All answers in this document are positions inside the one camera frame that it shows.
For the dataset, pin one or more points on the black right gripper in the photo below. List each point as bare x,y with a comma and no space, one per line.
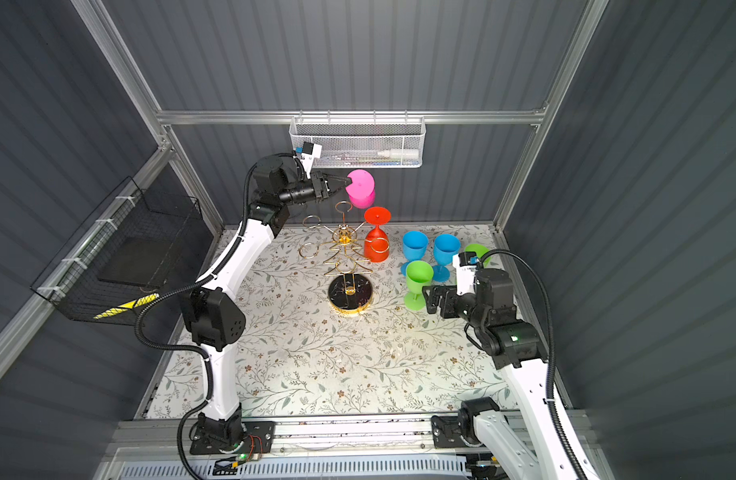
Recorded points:
433,299

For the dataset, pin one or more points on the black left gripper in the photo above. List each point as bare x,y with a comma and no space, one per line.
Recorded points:
334,177

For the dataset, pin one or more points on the magenta wine glass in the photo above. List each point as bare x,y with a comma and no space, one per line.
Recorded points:
361,191

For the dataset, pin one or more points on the green wine glass back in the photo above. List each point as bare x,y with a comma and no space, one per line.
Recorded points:
419,274

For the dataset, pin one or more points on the green wine glass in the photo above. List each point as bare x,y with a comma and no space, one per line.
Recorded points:
419,274
477,252

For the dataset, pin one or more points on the blue wine glass front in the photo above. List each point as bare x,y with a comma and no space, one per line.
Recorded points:
446,247

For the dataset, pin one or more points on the blue wine glass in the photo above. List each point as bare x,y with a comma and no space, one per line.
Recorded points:
446,247
415,245

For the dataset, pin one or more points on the green wine glass front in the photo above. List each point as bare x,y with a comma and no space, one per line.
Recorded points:
477,252

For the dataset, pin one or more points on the red wine glass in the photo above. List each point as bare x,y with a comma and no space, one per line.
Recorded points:
377,243

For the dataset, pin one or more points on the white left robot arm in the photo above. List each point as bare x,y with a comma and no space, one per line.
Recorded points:
209,309

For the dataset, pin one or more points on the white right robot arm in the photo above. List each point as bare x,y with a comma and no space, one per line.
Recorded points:
484,299

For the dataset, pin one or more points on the gold wine glass rack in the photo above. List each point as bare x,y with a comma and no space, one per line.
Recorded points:
350,291

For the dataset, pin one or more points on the white marker in basket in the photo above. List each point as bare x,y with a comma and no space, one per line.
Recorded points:
400,155

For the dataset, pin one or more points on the white perforated vent cover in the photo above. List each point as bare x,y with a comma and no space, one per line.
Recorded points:
430,466

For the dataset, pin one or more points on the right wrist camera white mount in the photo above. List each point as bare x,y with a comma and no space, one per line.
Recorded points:
466,266

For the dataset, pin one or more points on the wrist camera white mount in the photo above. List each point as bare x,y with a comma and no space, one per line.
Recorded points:
306,156
466,266

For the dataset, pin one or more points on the white wire mesh basket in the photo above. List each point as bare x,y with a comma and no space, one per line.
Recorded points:
354,144

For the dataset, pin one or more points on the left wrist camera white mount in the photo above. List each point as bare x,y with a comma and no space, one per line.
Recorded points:
306,156

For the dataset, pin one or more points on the black wire basket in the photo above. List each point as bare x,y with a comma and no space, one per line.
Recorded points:
152,241

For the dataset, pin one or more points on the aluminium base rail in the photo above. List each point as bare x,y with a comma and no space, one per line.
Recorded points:
300,436

